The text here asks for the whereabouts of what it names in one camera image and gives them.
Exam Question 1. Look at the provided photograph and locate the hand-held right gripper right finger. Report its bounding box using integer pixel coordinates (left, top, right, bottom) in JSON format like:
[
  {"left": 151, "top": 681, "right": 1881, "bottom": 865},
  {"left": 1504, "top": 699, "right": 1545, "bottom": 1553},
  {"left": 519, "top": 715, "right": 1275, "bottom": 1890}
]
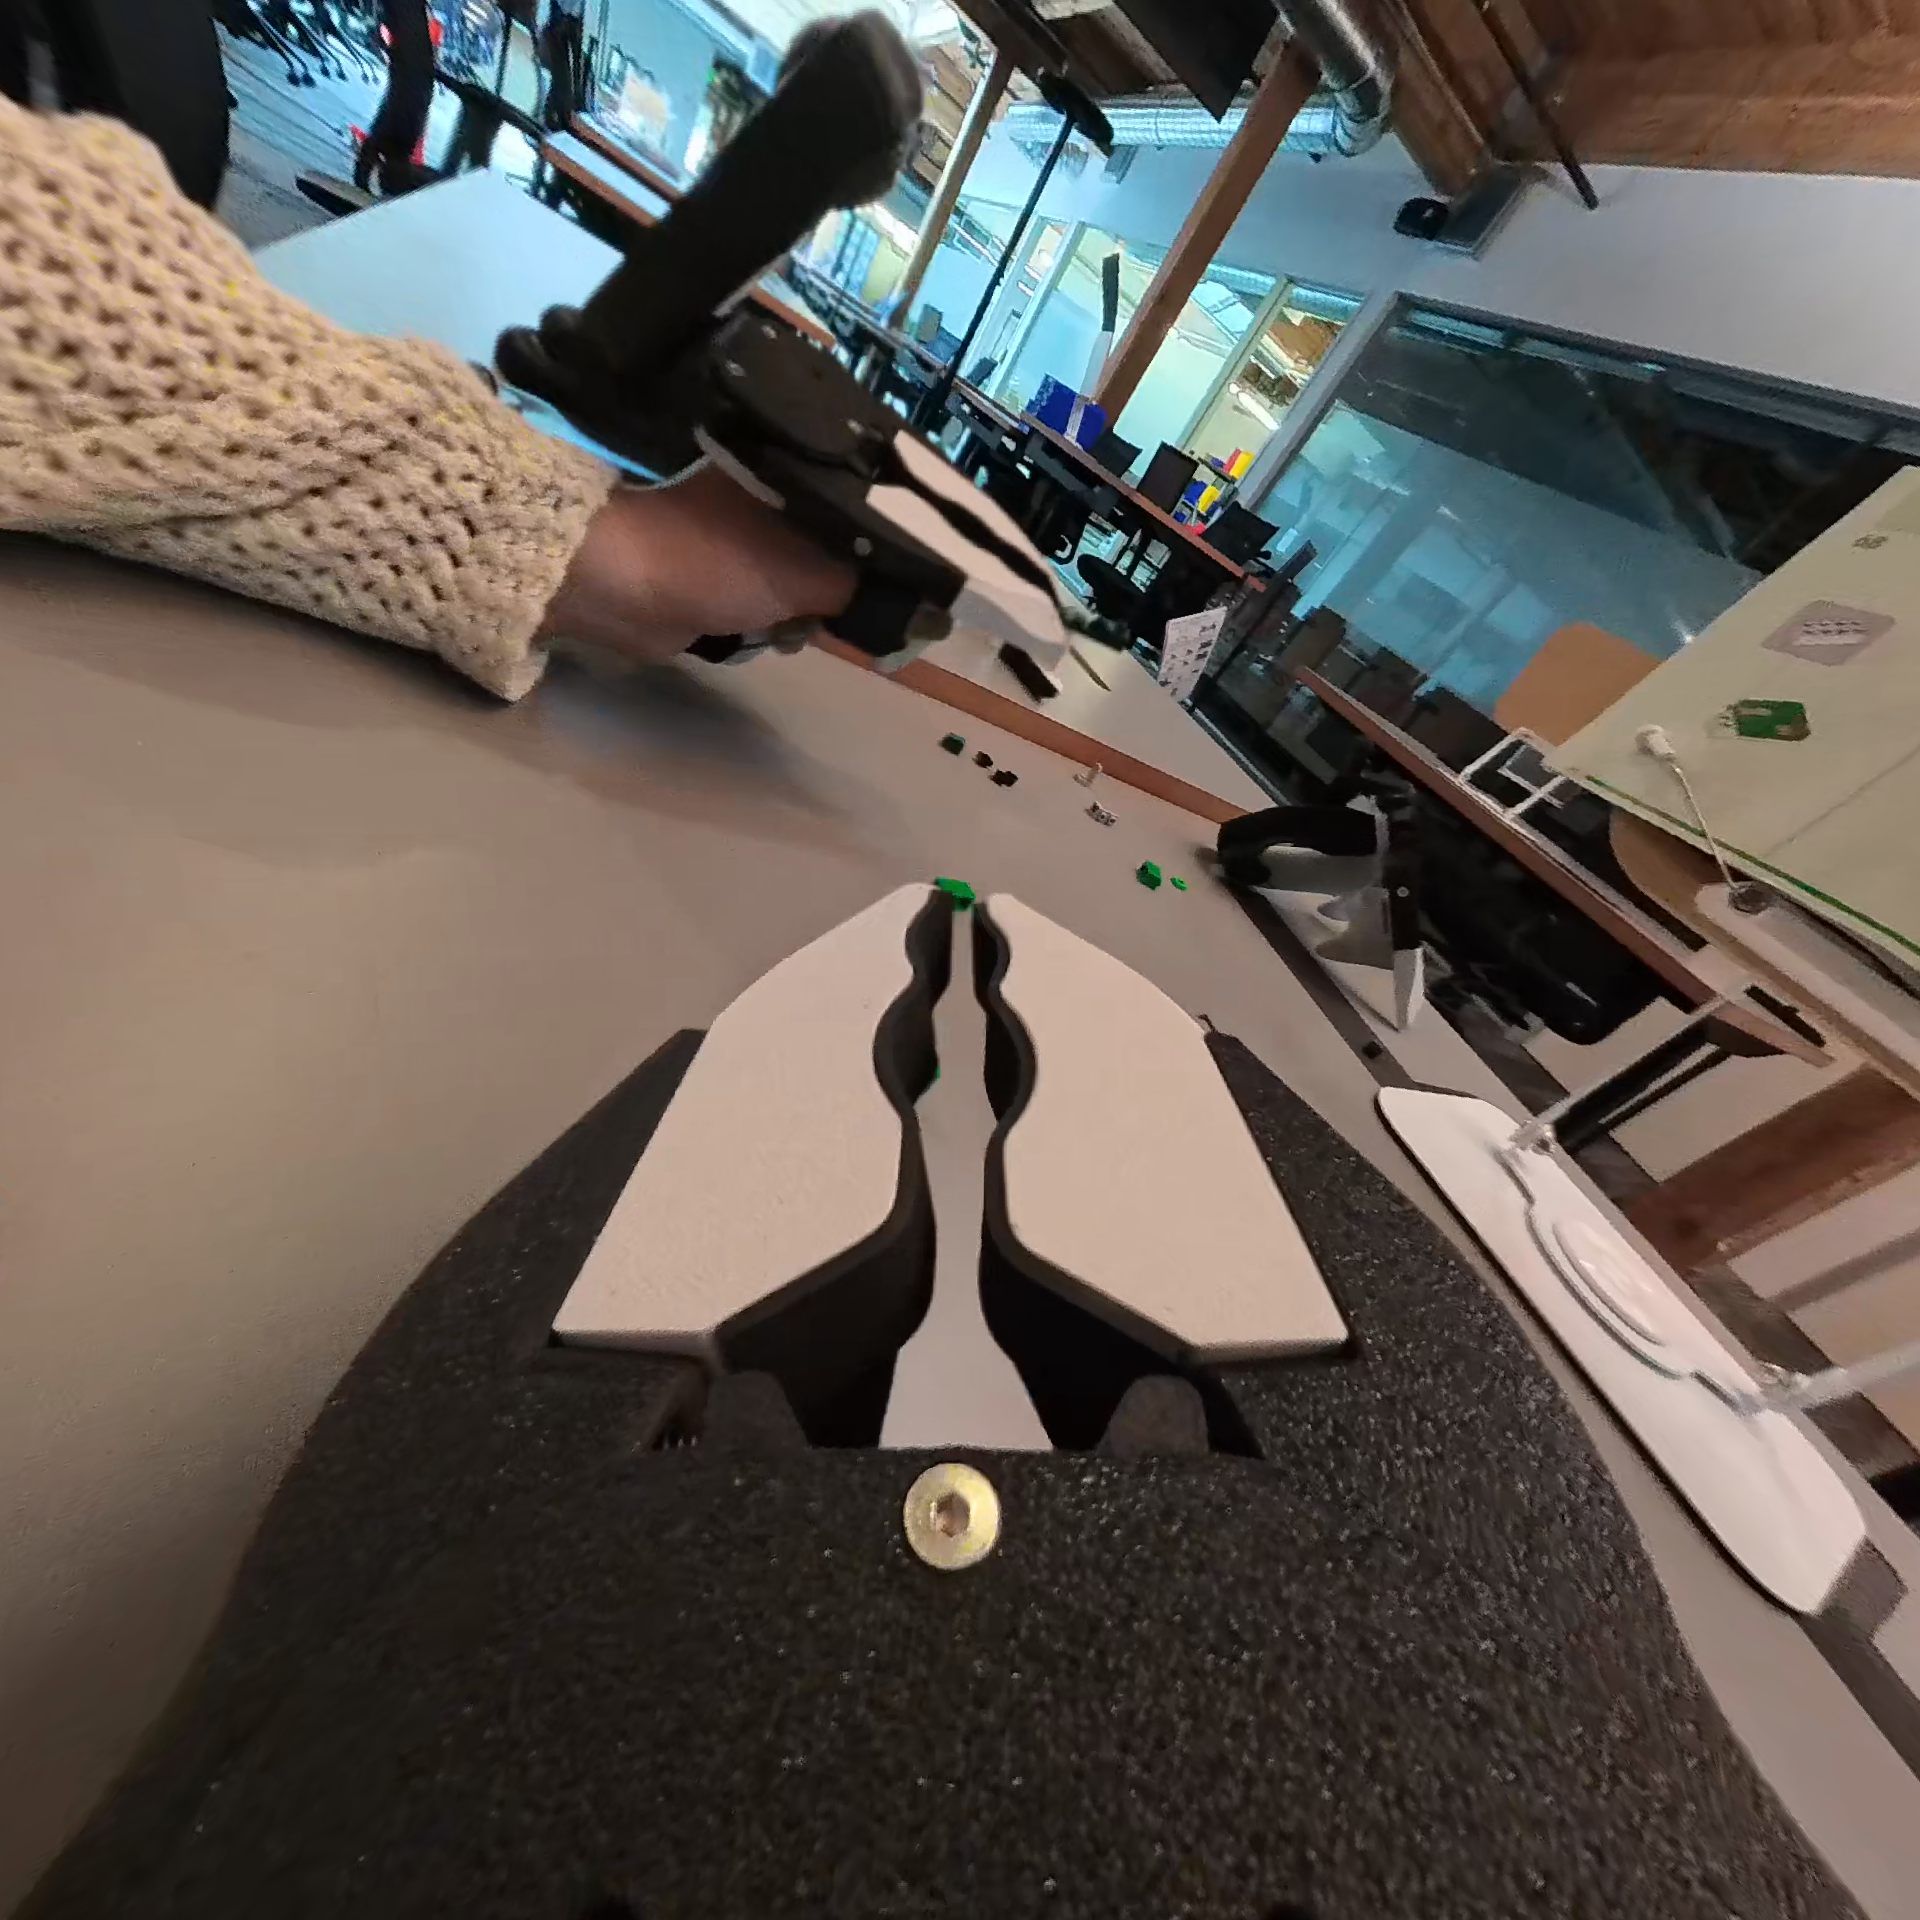
[{"left": 971, "top": 895, "right": 1354, "bottom": 1448}]

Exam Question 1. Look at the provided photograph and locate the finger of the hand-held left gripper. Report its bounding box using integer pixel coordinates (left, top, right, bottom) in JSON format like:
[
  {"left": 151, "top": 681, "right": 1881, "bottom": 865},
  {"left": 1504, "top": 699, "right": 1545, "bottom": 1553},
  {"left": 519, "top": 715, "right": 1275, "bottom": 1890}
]
[
  {"left": 864, "top": 490, "right": 1073, "bottom": 681},
  {"left": 883, "top": 432, "right": 1064, "bottom": 607}
]

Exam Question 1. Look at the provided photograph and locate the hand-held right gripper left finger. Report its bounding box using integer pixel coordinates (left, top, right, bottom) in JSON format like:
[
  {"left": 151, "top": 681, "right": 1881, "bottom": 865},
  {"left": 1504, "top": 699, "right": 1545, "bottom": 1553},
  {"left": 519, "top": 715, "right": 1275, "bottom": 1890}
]
[{"left": 549, "top": 882, "right": 952, "bottom": 1448}]

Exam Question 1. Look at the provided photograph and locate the open lego instruction booklet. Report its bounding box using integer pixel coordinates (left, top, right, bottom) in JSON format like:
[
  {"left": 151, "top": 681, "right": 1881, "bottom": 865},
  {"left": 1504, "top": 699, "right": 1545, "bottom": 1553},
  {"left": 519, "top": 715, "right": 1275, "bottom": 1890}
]
[{"left": 1552, "top": 466, "right": 1920, "bottom": 965}]

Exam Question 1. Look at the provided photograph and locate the person's left hand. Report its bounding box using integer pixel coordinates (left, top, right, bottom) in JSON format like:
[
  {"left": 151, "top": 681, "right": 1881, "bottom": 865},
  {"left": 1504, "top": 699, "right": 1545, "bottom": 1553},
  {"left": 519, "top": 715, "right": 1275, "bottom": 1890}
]
[{"left": 544, "top": 479, "right": 856, "bottom": 665}]

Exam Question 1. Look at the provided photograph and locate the white printed card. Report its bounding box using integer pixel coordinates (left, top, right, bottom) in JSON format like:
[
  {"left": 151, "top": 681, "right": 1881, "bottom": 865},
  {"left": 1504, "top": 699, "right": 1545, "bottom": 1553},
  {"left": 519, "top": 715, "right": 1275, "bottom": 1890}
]
[{"left": 1162, "top": 607, "right": 1241, "bottom": 701}]

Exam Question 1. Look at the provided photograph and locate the black device with pale grip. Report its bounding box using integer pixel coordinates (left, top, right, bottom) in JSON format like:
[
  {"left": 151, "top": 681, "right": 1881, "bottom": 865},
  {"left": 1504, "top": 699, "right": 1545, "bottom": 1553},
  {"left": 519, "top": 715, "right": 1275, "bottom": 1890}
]
[{"left": 1216, "top": 794, "right": 1429, "bottom": 1033}]

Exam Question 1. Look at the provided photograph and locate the black mesh office chair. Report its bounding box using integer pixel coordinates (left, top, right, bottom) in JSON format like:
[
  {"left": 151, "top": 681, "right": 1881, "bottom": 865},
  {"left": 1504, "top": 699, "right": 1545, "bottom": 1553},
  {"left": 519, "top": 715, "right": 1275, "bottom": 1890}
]
[{"left": 1409, "top": 773, "right": 1671, "bottom": 1051}]

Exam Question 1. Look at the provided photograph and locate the white book stand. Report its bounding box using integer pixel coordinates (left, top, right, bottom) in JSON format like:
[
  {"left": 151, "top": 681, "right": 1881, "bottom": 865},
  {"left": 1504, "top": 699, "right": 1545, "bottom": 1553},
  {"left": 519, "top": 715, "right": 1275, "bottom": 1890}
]
[{"left": 1376, "top": 728, "right": 1920, "bottom": 1617}]

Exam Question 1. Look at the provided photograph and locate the tan square panel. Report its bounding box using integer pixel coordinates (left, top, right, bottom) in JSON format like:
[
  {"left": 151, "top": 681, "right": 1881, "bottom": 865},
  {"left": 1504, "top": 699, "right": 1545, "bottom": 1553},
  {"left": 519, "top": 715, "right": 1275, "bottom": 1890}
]
[{"left": 1498, "top": 623, "right": 1670, "bottom": 748}]

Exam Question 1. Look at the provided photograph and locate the silver ventilation duct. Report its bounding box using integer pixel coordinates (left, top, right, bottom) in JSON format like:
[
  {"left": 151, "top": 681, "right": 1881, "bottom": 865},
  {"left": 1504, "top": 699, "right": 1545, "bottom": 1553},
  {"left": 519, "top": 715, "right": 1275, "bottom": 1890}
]
[{"left": 1002, "top": 0, "right": 1401, "bottom": 156}]

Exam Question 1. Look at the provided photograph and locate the white hanging cord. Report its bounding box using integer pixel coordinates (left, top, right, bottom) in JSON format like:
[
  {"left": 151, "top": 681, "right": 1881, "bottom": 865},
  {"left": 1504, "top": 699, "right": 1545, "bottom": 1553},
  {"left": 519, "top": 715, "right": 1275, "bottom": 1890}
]
[{"left": 1632, "top": 724, "right": 1776, "bottom": 913}]

